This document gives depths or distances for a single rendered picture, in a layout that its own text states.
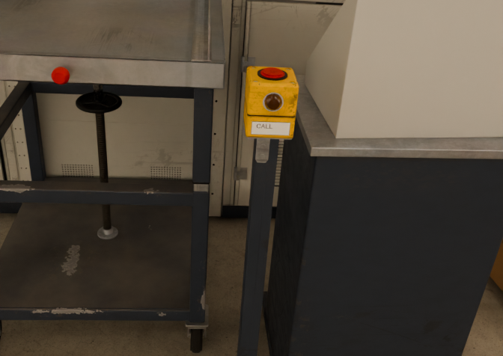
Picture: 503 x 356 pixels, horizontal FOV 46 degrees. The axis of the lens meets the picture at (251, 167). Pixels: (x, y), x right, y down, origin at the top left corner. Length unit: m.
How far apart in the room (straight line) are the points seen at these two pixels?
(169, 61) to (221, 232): 1.04
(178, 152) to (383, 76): 1.08
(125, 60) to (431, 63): 0.57
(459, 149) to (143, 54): 0.63
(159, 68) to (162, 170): 0.93
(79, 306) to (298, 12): 1.04
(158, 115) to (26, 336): 0.78
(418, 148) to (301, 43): 0.82
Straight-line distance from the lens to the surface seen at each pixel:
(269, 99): 0.95
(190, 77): 1.19
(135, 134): 2.02
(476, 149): 1.20
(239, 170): 2.06
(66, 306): 1.60
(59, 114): 2.03
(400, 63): 1.11
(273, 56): 1.88
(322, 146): 1.10
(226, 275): 1.93
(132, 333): 1.75
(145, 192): 1.34
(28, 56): 1.22
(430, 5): 1.09
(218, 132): 2.00
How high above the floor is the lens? 1.26
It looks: 30 degrees down
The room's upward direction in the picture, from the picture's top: 5 degrees clockwise
